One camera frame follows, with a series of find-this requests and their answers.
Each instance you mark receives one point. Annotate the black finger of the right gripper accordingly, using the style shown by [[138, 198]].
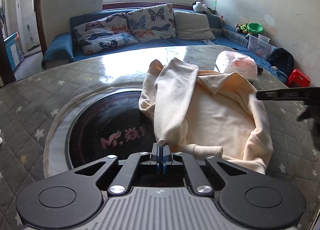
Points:
[[310, 96]]

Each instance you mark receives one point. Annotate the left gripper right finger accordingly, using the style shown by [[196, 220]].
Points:
[[166, 157]]

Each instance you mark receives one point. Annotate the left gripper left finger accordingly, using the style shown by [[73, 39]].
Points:
[[154, 158]]

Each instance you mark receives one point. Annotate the cream garment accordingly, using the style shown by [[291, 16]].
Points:
[[205, 113]]

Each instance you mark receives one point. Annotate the red plastic stool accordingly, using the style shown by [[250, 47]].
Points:
[[298, 79]]

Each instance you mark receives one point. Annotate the black backpack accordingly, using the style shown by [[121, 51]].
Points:
[[282, 60]]

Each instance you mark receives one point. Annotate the round black table inset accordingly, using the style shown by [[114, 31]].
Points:
[[112, 125]]

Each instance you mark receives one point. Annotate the clear plastic box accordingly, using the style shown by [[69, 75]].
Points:
[[260, 47]]

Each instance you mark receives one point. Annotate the green bowl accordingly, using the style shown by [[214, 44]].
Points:
[[255, 28]]

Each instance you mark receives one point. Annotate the pink white storage bag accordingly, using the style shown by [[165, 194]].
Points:
[[230, 62]]

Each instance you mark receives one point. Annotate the butterfly pillow left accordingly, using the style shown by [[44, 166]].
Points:
[[104, 34]]

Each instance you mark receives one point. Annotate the butterfly pillow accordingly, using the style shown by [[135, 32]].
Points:
[[104, 34], [152, 23]]

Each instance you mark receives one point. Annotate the butterfly pillow right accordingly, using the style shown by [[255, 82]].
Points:
[[152, 23]]

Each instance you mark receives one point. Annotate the beige cushion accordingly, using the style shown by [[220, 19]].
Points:
[[192, 26]]

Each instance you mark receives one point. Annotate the white plush toy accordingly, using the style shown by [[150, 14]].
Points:
[[198, 7]]

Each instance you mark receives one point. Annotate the blue sofa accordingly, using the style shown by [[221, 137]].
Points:
[[64, 48]]

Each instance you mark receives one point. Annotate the blue toy cabinet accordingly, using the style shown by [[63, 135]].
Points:
[[14, 50]]

